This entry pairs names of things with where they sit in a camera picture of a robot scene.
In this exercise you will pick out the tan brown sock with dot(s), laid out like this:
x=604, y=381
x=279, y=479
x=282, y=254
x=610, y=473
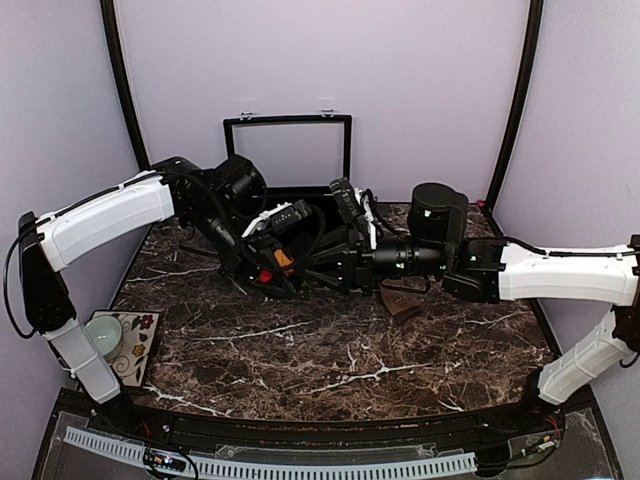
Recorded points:
x=402, y=301

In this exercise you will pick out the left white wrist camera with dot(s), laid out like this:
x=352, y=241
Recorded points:
x=280, y=217

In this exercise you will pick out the argyle red orange black sock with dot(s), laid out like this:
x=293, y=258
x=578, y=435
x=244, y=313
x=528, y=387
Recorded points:
x=280, y=267

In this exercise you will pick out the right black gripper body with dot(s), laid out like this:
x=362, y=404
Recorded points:
x=361, y=262

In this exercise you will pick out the black frame post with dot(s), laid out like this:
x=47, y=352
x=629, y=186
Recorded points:
x=116, y=55
x=521, y=88

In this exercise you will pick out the black display case glass lid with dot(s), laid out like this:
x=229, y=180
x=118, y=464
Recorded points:
x=298, y=155

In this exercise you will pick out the black front rail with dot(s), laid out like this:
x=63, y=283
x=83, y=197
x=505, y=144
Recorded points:
x=171, y=421

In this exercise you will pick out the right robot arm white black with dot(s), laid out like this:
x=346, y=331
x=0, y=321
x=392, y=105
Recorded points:
x=487, y=270

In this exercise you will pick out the pale green bowl on mat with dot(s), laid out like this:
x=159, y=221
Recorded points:
x=107, y=334

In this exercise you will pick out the green circuit board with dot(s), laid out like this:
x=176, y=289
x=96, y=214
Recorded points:
x=161, y=461

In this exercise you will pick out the white slotted cable duct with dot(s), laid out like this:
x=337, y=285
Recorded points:
x=246, y=463

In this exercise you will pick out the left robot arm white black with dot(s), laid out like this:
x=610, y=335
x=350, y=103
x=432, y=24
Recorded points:
x=227, y=204

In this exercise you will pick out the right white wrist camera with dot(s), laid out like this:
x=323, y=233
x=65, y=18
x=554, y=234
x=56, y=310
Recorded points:
x=355, y=206

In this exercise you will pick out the floral patterned mat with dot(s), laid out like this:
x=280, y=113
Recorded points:
x=139, y=329

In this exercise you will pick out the left black frame post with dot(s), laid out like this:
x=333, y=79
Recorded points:
x=116, y=55

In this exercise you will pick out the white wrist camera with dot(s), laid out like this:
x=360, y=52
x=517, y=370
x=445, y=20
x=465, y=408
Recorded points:
x=355, y=206
x=280, y=217

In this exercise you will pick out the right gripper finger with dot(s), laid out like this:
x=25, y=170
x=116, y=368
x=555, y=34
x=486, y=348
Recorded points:
x=329, y=244
x=334, y=274

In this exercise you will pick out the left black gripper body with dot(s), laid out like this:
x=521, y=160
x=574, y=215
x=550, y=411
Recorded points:
x=240, y=257

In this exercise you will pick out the right black frame post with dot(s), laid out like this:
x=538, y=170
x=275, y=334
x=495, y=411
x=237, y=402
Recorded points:
x=521, y=88

